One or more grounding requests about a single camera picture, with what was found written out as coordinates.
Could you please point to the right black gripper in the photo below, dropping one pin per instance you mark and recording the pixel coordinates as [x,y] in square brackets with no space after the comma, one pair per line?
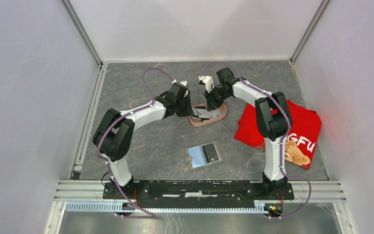
[212,104]

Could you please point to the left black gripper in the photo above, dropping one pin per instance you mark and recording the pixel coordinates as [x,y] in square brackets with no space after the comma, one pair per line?
[189,112]

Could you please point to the pink oval tray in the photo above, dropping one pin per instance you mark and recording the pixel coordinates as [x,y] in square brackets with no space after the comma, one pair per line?
[222,109]

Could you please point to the grey card holder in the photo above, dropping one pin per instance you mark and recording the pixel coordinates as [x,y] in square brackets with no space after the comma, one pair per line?
[195,157]

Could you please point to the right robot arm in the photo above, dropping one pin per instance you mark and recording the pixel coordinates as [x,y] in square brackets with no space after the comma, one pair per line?
[273,119]

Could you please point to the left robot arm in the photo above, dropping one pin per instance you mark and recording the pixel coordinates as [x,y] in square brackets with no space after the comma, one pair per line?
[115,131]

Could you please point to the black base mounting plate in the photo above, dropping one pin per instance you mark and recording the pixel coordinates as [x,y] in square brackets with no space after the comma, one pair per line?
[185,194]

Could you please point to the red printed t-shirt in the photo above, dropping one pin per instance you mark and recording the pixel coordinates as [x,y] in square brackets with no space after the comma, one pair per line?
[301,142]

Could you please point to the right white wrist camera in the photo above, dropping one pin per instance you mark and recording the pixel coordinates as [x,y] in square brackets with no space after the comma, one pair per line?
[207,82]

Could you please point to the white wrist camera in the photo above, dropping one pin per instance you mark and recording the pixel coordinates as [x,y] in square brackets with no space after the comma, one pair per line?
[183,87]
[207,82]

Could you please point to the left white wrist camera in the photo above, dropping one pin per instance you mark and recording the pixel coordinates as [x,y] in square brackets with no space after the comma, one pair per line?
[183,87]

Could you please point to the aluminium frame rail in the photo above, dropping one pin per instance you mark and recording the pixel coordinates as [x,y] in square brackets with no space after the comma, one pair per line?
[88,196]

